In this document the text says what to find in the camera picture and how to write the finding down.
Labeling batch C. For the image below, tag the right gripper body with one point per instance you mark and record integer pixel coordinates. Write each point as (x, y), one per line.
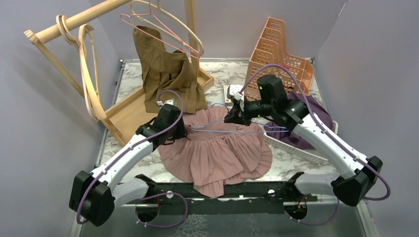
(251, 110)

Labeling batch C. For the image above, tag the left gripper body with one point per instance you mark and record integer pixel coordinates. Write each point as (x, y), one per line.
(177, 131)

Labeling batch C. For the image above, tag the brown skirt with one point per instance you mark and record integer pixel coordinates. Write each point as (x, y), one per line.
(164, 70)

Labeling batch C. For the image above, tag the pink skirt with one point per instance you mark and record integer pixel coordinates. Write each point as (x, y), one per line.
(215, 154)

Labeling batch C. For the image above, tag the pink wire hanger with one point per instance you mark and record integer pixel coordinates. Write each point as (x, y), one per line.
(137, 27)

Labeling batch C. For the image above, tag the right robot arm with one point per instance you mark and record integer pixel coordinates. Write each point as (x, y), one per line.
(356, 173)

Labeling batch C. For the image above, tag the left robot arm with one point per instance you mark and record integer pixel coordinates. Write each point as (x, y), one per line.
(95, 194)

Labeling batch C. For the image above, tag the wooden hanger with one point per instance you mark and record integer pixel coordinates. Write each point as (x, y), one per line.
(91, 93)
(176, 23)
(65, 32)

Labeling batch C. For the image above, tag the wooden hanger right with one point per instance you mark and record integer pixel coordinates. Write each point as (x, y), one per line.
(176, 23)

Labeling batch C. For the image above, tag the wooden hanger leftmost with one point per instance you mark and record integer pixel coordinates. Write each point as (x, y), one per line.
(65, 32)

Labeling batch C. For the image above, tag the small white red box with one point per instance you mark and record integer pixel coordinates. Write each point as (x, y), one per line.
(227, 100)

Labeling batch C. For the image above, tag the peach plastic file organizer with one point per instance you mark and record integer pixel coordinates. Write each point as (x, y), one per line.
(271, 48)

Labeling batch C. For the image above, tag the white perforated basket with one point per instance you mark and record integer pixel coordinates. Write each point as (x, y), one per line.
(286, 142)

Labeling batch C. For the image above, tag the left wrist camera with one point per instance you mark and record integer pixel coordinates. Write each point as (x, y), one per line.
(166, 102)

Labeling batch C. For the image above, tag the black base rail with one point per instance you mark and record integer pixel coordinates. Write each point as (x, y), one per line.
(272, 197)

